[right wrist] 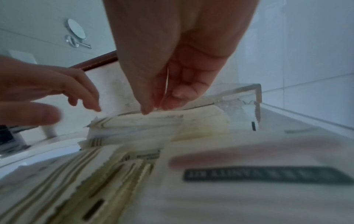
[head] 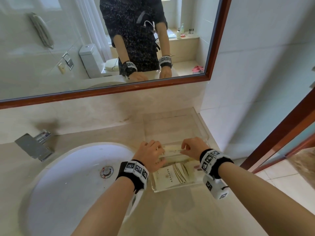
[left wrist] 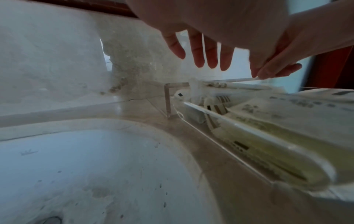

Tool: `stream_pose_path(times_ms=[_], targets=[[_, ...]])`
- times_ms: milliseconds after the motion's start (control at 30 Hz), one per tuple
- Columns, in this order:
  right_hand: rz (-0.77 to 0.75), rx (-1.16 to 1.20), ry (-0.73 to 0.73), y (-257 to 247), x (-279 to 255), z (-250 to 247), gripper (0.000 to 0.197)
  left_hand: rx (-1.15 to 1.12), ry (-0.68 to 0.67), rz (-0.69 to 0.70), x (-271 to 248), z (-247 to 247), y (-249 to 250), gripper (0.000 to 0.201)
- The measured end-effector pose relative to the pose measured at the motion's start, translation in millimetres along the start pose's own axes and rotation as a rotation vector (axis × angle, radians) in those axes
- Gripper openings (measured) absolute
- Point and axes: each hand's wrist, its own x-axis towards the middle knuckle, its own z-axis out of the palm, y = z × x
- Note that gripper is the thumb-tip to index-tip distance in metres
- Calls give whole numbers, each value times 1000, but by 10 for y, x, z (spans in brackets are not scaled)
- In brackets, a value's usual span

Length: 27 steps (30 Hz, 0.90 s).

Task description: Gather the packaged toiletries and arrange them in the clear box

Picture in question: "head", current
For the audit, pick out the person's left hand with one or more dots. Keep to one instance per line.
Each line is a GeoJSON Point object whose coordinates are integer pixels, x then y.
{"type": "Point", "coordinates": [149, 154]}

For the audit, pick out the person's right hand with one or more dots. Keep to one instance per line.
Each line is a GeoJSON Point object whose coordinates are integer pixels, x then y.
{"type": "Point", "coordinates": [197, 148]}

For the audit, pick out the transparent tray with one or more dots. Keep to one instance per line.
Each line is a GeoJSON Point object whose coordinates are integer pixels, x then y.
{"type": "Point", "coordinates": [172, 125]}

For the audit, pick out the person's right forearm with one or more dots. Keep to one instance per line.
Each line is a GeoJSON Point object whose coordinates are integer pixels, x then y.
{"type": "Point", "coordinates": [265, 199]}

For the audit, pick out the person's left forearm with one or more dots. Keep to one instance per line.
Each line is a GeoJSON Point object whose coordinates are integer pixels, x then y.
{"type": "Point", "coordinates": [103, 211]}

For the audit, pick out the white sink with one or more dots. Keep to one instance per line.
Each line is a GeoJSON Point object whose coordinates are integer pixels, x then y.
{"type": "Point", "coordinates": [69, 194]}

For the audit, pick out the beige marble countertop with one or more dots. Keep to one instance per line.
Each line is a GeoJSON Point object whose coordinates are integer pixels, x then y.
{"type": "Point", "coordinates": [14, 164]}

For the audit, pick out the black marker-tagged wristband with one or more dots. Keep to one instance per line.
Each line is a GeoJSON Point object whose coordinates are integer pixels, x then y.
{"type": "Point", "coordinates": [215, 163]}
{"type": "Point", "coordinates": [133, 174]}

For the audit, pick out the wooden door with teal glass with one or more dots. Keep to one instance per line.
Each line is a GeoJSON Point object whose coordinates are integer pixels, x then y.
{"type": "Point", "coordinates": [278, 137]}

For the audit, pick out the chrome faucet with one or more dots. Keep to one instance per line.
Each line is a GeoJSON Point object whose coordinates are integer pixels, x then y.
{"type": "Point", "coordinates": [34, 146]}

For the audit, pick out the wooden framed mirror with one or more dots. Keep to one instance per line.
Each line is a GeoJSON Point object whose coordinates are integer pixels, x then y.
{"type": "Point", "coordinates": [37, 58]}

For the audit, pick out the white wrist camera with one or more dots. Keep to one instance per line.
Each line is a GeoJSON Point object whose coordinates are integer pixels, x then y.
{"type": "Point", "coordinates": [135, 197]}
{"type": "Point", "coordinates": [216, 188]}

